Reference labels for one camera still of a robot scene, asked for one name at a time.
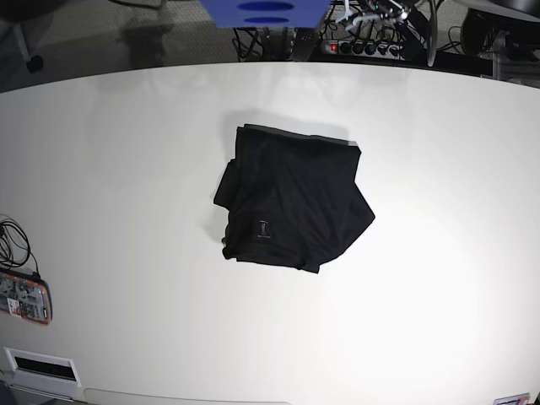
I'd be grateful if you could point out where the black chair caster wheel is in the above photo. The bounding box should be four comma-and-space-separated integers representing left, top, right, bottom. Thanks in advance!
26, 55, 44, 73

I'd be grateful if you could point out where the white power strip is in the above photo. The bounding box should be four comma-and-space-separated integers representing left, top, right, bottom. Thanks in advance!
320, 40, 404, 61

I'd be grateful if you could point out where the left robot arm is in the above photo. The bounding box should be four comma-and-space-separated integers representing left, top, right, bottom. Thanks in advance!
328, 1, 440, 68

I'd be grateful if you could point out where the black coiled cable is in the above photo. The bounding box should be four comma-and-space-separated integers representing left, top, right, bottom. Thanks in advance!
0, 215, 40, 279

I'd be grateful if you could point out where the orange-edged circuit board case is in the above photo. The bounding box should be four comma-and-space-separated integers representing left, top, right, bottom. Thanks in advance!
1, 269, 53, 325

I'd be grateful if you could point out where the black T-shirt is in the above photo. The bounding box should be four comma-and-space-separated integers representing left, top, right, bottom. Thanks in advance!
213, 124, 375, 273

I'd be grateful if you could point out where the sticker label at table edge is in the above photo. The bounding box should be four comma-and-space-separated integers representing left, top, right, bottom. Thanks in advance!
493, 393, 530, 405

